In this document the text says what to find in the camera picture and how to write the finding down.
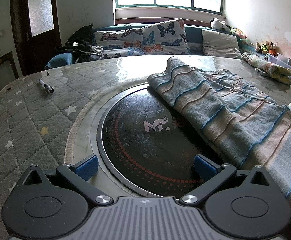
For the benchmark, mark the large butterfly print pillow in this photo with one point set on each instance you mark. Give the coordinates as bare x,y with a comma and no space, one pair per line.
163,37

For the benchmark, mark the butterfly print blanket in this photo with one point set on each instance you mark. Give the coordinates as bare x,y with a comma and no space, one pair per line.
125,52

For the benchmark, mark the black bag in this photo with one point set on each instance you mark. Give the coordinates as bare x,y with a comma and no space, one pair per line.
80,36

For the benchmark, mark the plain grey pillow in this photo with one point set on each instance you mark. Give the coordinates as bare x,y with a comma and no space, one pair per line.
220,45

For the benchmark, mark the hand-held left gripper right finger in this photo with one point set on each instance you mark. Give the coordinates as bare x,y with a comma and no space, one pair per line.
204,167

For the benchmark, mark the dark wooden door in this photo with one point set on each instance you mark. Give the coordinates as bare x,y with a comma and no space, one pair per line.
23,50

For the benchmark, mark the panda plush toy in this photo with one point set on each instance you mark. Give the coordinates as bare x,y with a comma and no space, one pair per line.
216,23

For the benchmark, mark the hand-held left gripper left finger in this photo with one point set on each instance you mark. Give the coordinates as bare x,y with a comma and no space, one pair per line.
88,167

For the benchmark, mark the grey quilted star table cover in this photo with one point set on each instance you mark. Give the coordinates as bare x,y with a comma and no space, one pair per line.
35,120

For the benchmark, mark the striped blue pink cloth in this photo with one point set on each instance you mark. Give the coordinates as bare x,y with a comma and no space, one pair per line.
223,105

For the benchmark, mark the brown plush toys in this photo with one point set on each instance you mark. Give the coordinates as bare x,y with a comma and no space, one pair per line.
265,46

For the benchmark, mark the pile of dark clothes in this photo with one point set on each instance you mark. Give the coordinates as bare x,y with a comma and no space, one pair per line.
85,52

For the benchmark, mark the folded pastel cloth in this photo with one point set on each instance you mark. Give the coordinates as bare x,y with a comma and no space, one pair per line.
273,68

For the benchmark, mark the clear plastic box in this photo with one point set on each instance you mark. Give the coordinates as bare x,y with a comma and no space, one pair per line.
283,60

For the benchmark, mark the round black induction cooktop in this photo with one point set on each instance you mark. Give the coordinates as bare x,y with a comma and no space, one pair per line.
140,135

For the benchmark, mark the long butterfly print pillow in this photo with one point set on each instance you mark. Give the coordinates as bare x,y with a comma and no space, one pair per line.
118,37

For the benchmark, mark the blue sofa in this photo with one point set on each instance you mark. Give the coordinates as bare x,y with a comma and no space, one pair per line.
195,36

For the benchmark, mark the silver lighter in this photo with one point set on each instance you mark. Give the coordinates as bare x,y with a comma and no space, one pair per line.
45,85

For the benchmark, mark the colourful plush toy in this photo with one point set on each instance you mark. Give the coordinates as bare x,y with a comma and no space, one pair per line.
238,33

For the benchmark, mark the small white device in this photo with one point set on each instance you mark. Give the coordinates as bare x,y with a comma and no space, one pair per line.
260,72

